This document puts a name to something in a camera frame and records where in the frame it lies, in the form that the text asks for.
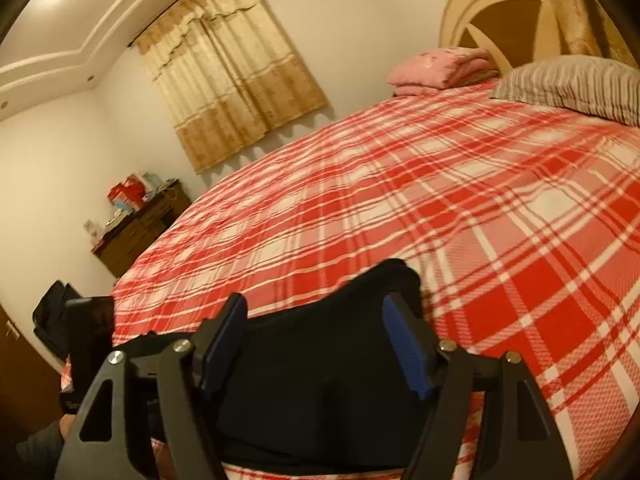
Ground black bag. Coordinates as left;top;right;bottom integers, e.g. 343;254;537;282
32;280;83;361

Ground pink folded blanket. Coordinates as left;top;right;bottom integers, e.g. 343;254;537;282
387;46;501;97

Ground striped pillow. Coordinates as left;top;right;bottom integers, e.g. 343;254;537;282
490;55;640;127

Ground beige window curtain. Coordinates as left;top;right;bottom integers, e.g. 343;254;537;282
134;0;330;175

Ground brown wooden door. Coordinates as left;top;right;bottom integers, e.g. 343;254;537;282
0;302;65;443

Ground brown wooden desk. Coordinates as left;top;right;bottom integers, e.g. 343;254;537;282
91;182;192;279

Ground person's left forearm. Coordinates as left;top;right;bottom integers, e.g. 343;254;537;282
12;417;76;480

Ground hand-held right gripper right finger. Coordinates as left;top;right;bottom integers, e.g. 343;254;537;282
381;292;574;480

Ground cream wooden headboard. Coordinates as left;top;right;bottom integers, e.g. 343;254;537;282
439;0;568;73

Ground black pants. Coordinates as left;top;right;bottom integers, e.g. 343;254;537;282
112;258;436;471

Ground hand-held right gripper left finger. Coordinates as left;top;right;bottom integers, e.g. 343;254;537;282
54;292;249;480

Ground dark curtain rod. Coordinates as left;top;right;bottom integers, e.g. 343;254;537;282
129;0;246;48

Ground large beige floral curtain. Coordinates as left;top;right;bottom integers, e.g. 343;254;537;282
532;0;638;68

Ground red plaid bed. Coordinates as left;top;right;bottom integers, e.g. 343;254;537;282
60;77;640;480

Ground red gift bag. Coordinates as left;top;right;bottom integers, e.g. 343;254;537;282
122;174;147;203
109;182;133;212

